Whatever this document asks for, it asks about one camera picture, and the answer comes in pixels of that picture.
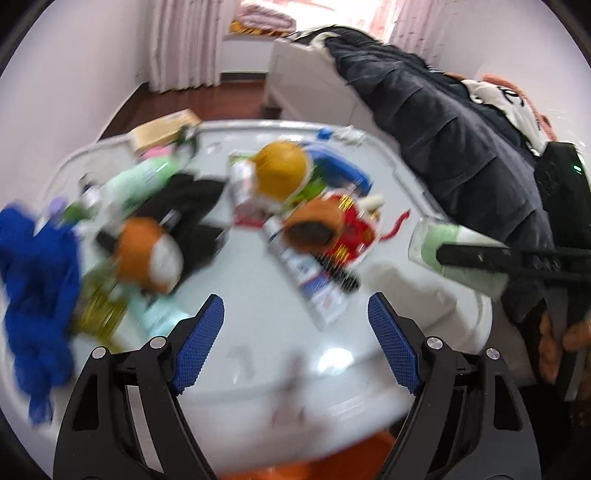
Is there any blue plastic package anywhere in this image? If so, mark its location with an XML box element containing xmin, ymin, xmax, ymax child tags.
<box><xmin>301</xmin><ymin>142</ymin><xmax>373</xmax><ymax>196</ymax></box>

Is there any teal cosmetic tube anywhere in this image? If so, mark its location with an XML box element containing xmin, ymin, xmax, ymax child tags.
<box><xmin>128</xmin><ymin>289</ymin><xmax>191</xmax><ymax>338</ymax></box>

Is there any dark blue quilt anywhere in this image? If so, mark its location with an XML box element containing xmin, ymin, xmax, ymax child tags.
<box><xmin>294</xmin><ymin>25</ymin><xmax>555</xmax><ymax>319</ymax></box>

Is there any purple small case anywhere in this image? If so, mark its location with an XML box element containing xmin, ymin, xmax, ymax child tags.
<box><xmin>45</xmin><ymin>196</ymin><xmax>68</xmax><ymax>221</ymax></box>

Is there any black polka dot hair clip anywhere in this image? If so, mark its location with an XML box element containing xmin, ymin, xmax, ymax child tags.
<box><xmin>314</xmin><ymin>254</ymin><xmax>361</xmax><ymax>294</ymax></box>

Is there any dark green dropper bottle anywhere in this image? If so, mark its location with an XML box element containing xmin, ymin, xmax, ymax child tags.
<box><xmin>173</xmin><ymin>126</ymin><xmax>199</xmax><ymax>162</ymax></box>

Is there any folded pink blanket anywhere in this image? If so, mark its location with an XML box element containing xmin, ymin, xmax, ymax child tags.
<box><xmin>229</xmin><ymin>4</ymin><xmax>297</xmax><ymax>37</ymax></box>

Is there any person's right hand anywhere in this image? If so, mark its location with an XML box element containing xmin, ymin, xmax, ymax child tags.
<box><xmin>538</xmin><ymin>311</ymin><xmax>590</xmax><ymax>383</ymax></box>

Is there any pink curtain right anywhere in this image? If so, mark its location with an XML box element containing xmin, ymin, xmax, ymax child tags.
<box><xmin>389</xmin><ymin>0</ymin><xmax>449</xmax><ymax>59</ymax></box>

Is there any large green white lotion bottle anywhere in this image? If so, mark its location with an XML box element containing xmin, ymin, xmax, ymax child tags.
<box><xmin>100</xmin><ymin>156</ymin><xmax>180</xmax><ymax>211</ymax></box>

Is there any pink curtain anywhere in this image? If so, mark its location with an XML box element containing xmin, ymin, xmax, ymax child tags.
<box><xmin>389</xmin><ymin>0</ymin><xmax>449</xmax><ymax>59</ymax></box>
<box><xmin>147</xmin><ymin>0</ymin><xmax>240</xmax><ymax>93</ymax></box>

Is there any white green ointment tube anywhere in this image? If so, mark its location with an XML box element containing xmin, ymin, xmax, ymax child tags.
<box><xmin>228</xmin><ymin>151</ymin><xmax>257</xmax><ymax>217</ymax></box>

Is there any small white dark spray bottle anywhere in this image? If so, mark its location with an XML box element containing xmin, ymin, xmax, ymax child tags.
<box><xmin>79</xmin><ymin>174</ymin><xmax>102</xmax><ymax>217</ymax></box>

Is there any green bottle cap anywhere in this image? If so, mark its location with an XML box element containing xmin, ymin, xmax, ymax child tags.
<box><xmin>61</xmin><ymin>202</ymin><xmax>92</xmax><ymax>225</ymax></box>

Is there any yellow-green hair claw clip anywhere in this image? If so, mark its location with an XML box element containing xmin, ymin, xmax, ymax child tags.
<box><xmin>71</xmin><ymin>263</ymin><xmax>128</xmax><ymax>351</ymax></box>

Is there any yellow round toy watering can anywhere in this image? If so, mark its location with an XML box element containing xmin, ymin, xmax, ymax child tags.
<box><xmin>250</xmin><ymin>141</ymin><xmax>312</xmax><ymax>203</ymax></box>

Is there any blue sheer scarf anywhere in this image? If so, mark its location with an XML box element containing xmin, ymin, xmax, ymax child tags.
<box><xmin>1</xmin><ymin>206</ymin><xmax>81</xmax><ymax>425</ymax></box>

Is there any black sock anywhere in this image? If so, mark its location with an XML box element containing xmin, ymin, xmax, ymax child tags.
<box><xmin>95</xmin><ymin>173</ymin><xmax>228</xmax><ymax>286</ymax></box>

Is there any white patterned pillow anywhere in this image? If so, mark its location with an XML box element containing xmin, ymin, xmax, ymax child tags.
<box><xmin>447</xmin><ymin>72</ymin><xmax>558</xmax><ymax>156</ymax></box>

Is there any white blue ointment tube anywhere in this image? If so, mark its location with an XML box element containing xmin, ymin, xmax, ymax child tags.
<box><xmin>262</xmin><ymin>216</ymin><xmax>349</xmax><ymax>331</ymax></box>

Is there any pink curtain left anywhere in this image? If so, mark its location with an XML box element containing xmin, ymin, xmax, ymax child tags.
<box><xmin>147</xmin><ymin>0</ymin><xmax>240</xmax><ymax>93</ymax></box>

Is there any white bed frame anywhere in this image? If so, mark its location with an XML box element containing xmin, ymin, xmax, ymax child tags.
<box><xmin>264</xmin><ymin>39</ymin><xmax>400</xmax><ymax>152</ymax></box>

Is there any blue small clip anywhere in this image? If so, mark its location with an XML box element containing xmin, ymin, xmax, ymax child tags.
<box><xmin>317</xmin><ymin>127</ymin><xmax>335</xmax><ymax>141</ymax></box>

